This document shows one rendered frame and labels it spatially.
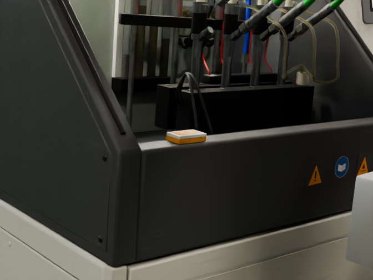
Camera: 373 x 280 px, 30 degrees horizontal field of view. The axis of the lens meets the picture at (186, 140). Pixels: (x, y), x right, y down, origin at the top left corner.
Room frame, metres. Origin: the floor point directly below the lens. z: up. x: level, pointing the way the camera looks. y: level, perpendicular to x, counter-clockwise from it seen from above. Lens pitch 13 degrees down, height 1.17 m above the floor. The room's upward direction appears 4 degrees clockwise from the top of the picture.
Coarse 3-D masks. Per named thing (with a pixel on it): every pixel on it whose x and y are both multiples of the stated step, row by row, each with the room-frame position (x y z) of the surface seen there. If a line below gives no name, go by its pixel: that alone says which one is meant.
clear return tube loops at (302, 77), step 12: (276, 24) 1.30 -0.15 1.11; (312, 36) 1.34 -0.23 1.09; (336, 36) 1.38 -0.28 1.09; (336, 48) 1.38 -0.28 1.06; (312, 60) 1.34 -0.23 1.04; (336, 60) 1.38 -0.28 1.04; (288, 72) 1.37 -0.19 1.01; (300, 72) 1.44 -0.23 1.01; (312, 72) 1.34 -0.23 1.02; (336, 72) 1.38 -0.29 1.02; (300, 84) 1.44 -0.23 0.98
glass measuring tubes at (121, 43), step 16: (128, 0) 1.49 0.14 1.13; (144, 0) 1.51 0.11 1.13; (160, 0) 1.57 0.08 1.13; (128, 32) 1.49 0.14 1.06; (144, 32) 1.52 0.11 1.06; (160, 32) 1.57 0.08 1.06; (128, 48) 1.49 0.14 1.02; (144, 48) 1.55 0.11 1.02; (160, 48) 1.58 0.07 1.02; (112, 64) 1.50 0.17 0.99; (128, 64) 1.49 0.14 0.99; (144, 64) 1.55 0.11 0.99; (160, 64) 1.56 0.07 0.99; (112, 80) 1.50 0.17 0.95; (144, 80) 1.51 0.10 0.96; (160, 80) 1.54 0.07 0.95
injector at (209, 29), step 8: (200, 8) 1.28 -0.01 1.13; (192, 16) 1.29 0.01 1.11; (200, 16) 1.28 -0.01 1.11; (192, 24) 1.28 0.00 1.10; (200, 24) 1.28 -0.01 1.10; (192, 32) 1.28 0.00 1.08; (200, 32) 1.27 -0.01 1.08; (208, 32) 1.26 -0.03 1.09; (200, 40) 1.28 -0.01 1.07; (192, 48) 1.29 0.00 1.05; (200, 48) 1.28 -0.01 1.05; (192, 56) 1.29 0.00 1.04; (200, 56) 1.28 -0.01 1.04; (192, 64) 1.28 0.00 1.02; (200, 64) 1.29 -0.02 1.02; (192, 72) 1.28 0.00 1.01; (192, 80) 1.28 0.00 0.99
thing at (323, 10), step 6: (336, 0) 1.35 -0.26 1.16; (342, 0) 1.35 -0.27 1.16; (330, 6) 1.36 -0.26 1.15; (336, 6) 1.35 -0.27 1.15; (318, 12) 1.38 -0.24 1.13; (324, 12) 1.37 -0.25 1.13; (330, 12) 1.36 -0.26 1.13; (312, 18) 1.39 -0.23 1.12; (318, 18) 1.38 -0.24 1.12; (300, 24) 1.41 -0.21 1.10; (312, 24) 1.39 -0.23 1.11; (300, 30) 1.41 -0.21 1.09; (306, 30) 1.41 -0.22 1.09
